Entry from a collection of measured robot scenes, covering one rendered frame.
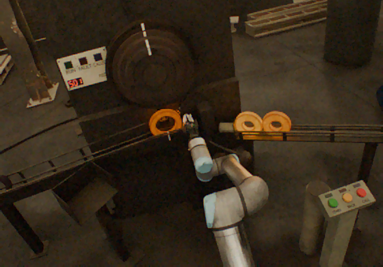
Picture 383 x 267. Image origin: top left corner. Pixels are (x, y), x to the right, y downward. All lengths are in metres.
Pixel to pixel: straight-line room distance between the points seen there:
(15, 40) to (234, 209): 3.68
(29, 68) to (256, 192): 3.71
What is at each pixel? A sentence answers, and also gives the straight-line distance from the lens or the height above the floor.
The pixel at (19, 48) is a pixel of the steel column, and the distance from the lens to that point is 4.33.
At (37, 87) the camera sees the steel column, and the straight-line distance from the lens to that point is 4.48.
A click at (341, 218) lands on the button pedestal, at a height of 0.52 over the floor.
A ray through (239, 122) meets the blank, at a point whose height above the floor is 0.73.
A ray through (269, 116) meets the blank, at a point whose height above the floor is 0.78.
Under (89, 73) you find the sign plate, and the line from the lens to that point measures 1.71.
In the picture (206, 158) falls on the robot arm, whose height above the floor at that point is 0.71.
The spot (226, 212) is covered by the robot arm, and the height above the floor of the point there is 0.86.
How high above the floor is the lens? 1.73
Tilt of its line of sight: 34 degrees down
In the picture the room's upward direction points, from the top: 11 degrees counter-clockwise
